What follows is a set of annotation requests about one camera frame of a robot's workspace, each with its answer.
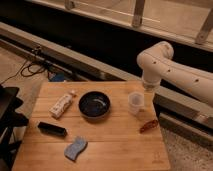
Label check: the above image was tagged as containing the clear plastic cup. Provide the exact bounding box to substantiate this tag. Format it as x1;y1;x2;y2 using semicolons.
128;92;145;115

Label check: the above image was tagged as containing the red brown hair clip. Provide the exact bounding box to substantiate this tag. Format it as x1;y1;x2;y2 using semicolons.
139;120;158;134

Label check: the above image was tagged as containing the dark blue bowl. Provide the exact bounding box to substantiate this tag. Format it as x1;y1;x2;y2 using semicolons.
78;91;111;118

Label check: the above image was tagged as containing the black chair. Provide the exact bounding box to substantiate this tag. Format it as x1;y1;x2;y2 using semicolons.
0;84;29;170

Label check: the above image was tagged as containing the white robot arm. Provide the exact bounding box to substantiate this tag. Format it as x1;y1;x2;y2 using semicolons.
137;41;213;107

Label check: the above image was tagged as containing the blue object on floor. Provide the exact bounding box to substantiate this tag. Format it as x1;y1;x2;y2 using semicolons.
50;74;66;82

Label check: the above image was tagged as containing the white toothpaste tube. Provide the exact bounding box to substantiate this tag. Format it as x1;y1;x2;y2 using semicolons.
49;90;76;119

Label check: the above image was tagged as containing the black cable on floor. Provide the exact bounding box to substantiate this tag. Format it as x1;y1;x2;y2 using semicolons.
0;58;54;85

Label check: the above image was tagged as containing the blue sponge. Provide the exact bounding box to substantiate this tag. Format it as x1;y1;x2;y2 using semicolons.
64;136;88;161

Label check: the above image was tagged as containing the black rectangular box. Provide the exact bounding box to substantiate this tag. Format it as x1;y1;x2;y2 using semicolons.
38;122;67;137

